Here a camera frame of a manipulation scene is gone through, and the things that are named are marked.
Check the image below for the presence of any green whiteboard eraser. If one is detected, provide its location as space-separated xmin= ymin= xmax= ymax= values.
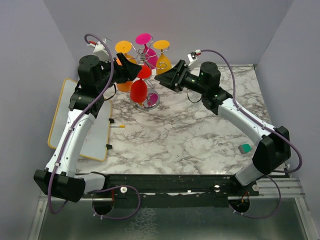
xmin=238 ymin=143 xmax=252 ymax=154

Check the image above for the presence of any yellow framed whiteboard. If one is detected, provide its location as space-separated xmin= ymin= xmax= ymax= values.
xmin=47 ymin=78 xmax=112 ymax=162

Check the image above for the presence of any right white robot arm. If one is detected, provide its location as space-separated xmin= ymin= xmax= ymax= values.
xmin=155 ymin=60 xmax=291 ymax=196

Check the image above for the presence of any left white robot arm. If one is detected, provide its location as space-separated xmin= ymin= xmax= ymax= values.
xmin=33 ymin=53 xmax=142 ymax=203

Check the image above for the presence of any yellow wine glass right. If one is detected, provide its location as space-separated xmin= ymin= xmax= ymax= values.
xmin=153 ymin=40 xmax=172 ymax=75

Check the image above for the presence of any pink wine glass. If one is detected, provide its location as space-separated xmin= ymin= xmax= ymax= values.
xmin=135 ymin=33 xmax=158 ymax=70

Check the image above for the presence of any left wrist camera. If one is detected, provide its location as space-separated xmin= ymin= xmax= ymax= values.
xmin=93 ymin=41 xmax=110 ymax=62

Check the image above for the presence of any clear wine glass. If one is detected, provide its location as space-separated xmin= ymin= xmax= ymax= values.
xmin=190 ymin=91 xmax=202 ymax=111

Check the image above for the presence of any orange wine glass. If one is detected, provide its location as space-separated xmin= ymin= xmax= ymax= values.
xmin=113 ymin=57 xmax=134 ymax=93

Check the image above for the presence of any chrome wine glass rack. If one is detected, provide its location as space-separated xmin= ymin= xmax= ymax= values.
xmin=129 ymin=33 xmax=170 ymax=111

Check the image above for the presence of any yellow wine glass left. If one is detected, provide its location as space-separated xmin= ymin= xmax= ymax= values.
xmin=114 ymin=40 xmax=137 ymax=64

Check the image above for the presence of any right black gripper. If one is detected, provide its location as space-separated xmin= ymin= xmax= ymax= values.
xmin=154 ymin=60 xmax=207 ymax=95

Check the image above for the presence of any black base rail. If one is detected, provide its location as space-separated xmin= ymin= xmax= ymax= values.
xmin=74 ymin=173 xmax=259 ymax=208

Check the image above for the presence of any red wine glass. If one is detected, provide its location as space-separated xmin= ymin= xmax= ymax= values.
xmin=129 ymin=65 xmax=152 ymax=103

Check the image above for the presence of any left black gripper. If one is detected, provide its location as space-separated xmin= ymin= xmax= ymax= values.
xmin=96 ymin=52 xmax=142 ymax=92

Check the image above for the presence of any yellow wine glass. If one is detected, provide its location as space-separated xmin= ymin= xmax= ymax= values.
xmin=114 ymin=40 xmax=137 ymax=64
xmin=153 ymin=40 xmax=172 ymax=75

